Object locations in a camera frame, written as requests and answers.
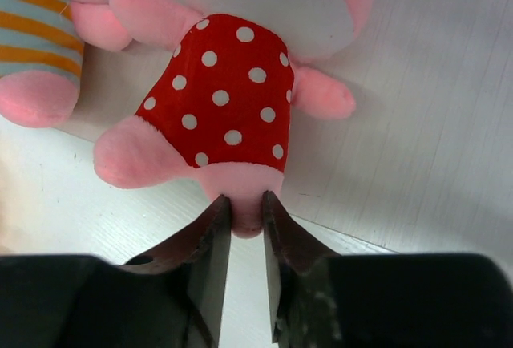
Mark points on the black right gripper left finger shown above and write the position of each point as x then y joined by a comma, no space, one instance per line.
168,296

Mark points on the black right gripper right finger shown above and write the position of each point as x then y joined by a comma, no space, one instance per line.
321,298

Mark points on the pink frog toy polka-dot dress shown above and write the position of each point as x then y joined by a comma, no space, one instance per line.
220,112

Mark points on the pink frog toy orange stripes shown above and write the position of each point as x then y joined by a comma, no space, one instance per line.
42,47

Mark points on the white two-tier shelf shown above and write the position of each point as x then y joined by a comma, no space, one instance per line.
424,163

